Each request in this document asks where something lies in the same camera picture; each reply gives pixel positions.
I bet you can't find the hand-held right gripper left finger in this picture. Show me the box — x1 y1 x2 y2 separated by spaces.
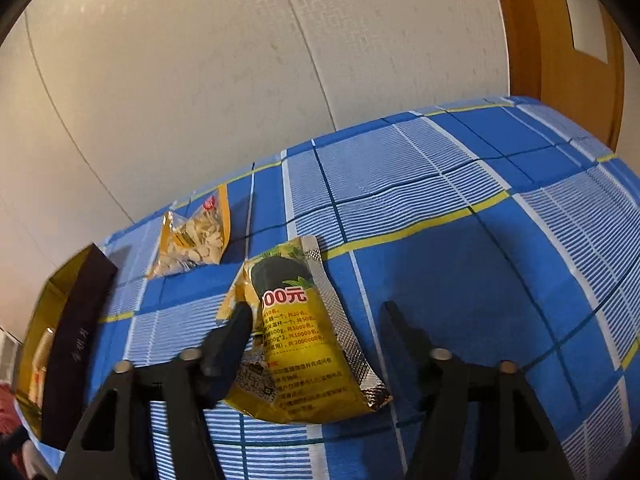
57 302 253 480

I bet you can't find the yellow black seed packet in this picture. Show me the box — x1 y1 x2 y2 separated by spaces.
216 236 393 423

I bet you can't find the clear pumpkin seed packet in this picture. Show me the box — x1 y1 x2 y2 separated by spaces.
148 184 232 280

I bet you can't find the blue plaid bed sheet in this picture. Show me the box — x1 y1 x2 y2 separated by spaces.
15 95 640 480

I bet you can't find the red cloth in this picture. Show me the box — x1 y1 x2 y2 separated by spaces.
0 382 23 428

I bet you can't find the white paper on door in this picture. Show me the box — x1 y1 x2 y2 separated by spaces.
557 0 609 63

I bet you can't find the yellow wafer packet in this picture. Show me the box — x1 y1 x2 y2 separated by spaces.
37 327 55 367

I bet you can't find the wooden door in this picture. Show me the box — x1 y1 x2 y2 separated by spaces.
487 0 626 153

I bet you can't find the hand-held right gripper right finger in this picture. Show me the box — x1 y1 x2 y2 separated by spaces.
378 301 577 480

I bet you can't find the white plastic crate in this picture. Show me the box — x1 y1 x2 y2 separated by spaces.
0 330 21 383

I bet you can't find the dark box with yellow inside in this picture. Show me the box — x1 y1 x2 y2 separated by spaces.
15 242 119 451

